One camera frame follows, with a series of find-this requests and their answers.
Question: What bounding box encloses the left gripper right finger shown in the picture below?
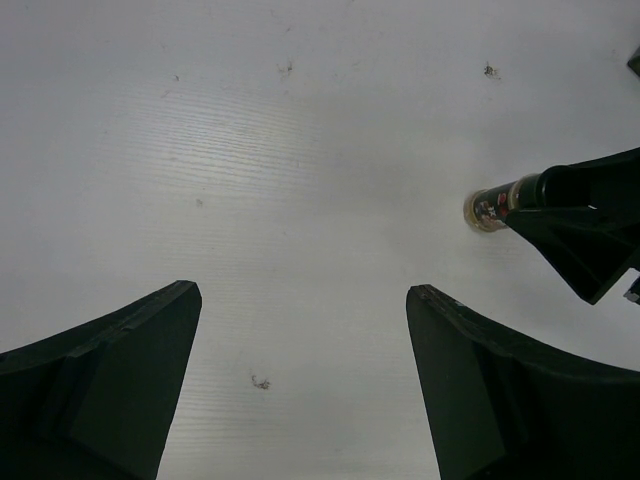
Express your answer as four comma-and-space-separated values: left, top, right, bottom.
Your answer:
406, 285, 639, 479

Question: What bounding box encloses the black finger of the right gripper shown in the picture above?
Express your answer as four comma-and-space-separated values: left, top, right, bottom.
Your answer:
506, 148, 639, 305

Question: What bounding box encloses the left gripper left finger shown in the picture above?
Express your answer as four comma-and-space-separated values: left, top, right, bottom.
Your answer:
1, 280, 202, 479

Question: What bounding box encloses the black lid spice jar front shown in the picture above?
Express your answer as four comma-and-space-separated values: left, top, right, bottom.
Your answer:
463, 173, 542, 233

